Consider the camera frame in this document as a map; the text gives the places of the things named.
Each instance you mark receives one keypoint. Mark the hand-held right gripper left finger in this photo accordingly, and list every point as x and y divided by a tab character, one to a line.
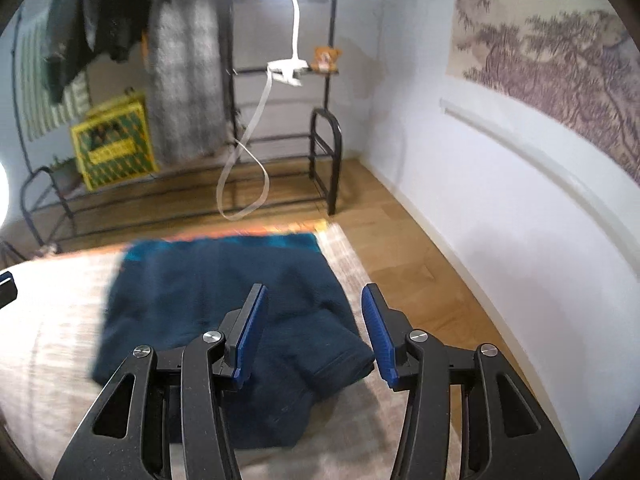
250	330

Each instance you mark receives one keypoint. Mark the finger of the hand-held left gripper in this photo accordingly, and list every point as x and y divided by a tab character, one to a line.
6	290

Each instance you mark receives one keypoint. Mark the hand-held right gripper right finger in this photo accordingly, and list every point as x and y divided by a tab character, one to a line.
377	335

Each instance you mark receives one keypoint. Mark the teal plaid fleece robe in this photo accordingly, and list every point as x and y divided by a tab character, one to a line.
200	300

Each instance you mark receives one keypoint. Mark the black metal clothes rack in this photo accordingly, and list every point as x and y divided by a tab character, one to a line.
334	185

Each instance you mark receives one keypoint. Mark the black light tripod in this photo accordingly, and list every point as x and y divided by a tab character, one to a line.
10	251

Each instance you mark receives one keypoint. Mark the beige checked bed blanket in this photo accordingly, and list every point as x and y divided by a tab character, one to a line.
50	335

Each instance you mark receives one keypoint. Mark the grey plant pot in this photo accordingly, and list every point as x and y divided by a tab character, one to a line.
67	172

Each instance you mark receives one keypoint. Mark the yellow patterned storage box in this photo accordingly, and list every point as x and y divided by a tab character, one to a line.
115	150

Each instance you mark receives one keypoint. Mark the grey plaid long coat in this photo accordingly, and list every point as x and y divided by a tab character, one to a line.
185	85

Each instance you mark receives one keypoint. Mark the white clip lamp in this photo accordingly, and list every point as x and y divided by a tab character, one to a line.
287	67

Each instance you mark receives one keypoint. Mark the orange hanging cloth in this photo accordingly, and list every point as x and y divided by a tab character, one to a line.
145	50

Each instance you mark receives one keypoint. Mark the small brown teddy bear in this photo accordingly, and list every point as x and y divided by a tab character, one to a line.
326	59

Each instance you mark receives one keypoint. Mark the black jacket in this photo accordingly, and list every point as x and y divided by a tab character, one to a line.
130	20

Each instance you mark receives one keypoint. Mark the green striped wall hanging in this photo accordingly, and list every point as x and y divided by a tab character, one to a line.
35	85

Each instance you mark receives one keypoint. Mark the white wall conduit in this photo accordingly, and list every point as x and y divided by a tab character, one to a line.
525	145

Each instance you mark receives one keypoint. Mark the landscape painting wall poster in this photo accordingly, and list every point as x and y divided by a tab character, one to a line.
550	45

